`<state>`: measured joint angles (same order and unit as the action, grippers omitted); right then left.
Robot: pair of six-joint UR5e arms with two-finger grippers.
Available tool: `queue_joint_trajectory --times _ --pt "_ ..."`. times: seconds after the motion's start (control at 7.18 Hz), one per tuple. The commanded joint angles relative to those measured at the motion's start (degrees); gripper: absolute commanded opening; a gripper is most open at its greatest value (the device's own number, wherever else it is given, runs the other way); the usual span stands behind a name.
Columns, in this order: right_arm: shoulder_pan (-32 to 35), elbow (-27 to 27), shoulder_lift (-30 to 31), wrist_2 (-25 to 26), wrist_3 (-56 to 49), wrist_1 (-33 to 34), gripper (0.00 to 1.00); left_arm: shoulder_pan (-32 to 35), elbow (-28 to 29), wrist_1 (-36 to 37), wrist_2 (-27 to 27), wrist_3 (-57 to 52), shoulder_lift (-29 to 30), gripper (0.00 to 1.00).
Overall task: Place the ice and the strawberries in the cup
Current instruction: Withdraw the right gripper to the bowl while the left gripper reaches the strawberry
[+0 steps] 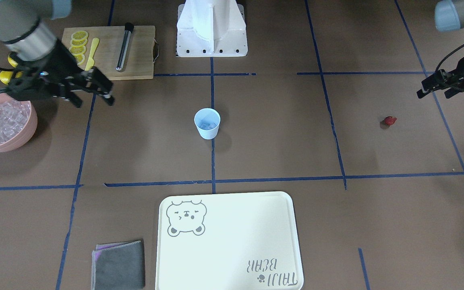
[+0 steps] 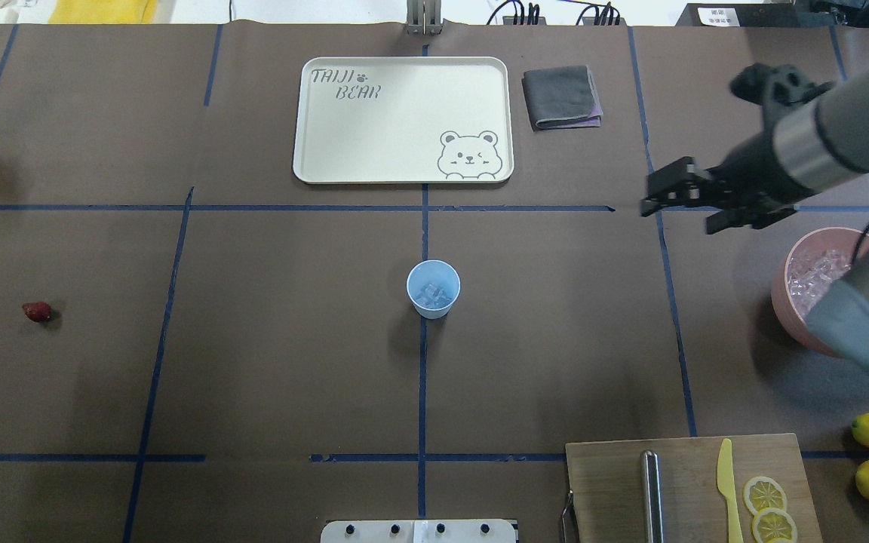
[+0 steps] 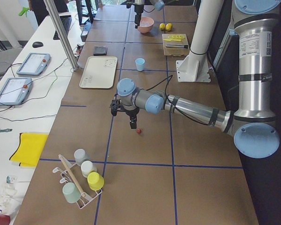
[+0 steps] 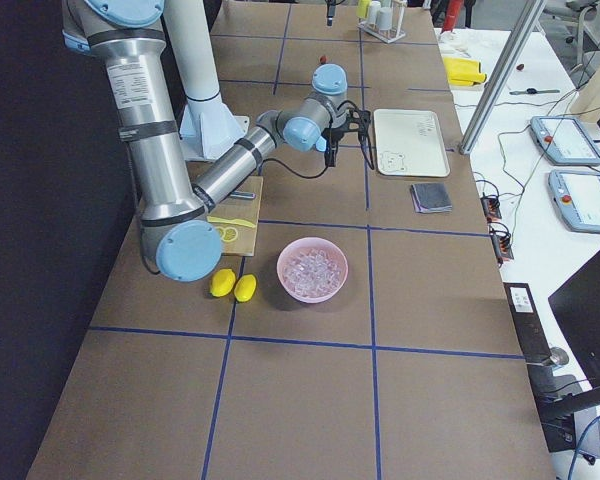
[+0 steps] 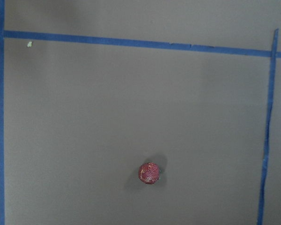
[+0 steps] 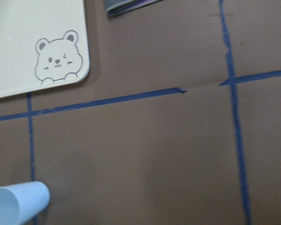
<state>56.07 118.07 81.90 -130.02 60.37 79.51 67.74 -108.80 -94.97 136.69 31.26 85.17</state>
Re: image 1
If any clear ice cube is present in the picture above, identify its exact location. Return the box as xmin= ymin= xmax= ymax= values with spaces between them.
xmin=198 ymin=119 xmax=218 ymax=131

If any yellow lemon far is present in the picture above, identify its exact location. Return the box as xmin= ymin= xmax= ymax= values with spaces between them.
xmin=7 ymin=56 xmax=18 ymax=68

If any metal handle tool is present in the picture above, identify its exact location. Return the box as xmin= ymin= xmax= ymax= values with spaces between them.
xmin=116 ymin=22 xmax=135 ymax=72

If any cream bear tray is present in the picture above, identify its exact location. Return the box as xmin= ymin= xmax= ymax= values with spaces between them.
xmin=155 ymin=191 xmax=304 ymax=290

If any light blue cup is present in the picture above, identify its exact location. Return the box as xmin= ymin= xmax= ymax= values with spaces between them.
xmin=194 ymin=108 xmax=221 ymax=140

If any pink bowl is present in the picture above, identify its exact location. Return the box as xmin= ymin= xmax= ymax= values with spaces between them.
xmin=0 ymin=93 xmax=37 ymax=153

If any red strawberry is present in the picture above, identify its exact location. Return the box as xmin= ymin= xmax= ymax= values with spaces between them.
xmin=383 ymin=116 xmax=397 ymax=126

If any wooden cutting board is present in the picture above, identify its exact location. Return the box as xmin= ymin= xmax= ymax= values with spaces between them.
xmin=62 ymin=25 xmax=156 ymax=81

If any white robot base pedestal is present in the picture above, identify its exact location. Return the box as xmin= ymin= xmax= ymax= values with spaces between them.
xmin=176 ymin=0 xmax=248 ymax=58

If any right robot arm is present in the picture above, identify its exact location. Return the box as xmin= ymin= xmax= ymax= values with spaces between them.
xmin=0 ymin=0 xmax=115 ymax=107

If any lemon slice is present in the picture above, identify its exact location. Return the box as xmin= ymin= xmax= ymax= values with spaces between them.
xmin=70 ymin=38 xmax=88 ymax=48
xmin=74 ymin=54 xmax=85 ymax=66
xmin=70 ymin=31 xmax=89 ymax=41
xmin=68 ymin=46 xmax=87 ymax=56

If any yellow lemon near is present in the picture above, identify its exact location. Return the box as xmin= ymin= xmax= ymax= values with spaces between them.
xmin=0 ymin=71 xmax=23 ymax=85

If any yellow plastic knife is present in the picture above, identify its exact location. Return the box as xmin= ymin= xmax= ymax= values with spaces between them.
xmin=85 ymin=38 xmax=100 ymax=71

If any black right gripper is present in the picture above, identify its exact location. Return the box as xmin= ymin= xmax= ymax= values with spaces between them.
xmin=2 ymin=39 xmax=115 ymax=108

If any yellow lemon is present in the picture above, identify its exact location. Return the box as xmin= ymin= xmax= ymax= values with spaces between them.
xmin=0 ymin=71 xmax=23 ymax=85
xmin=7 ymin=56 xmax=18 ymax=68

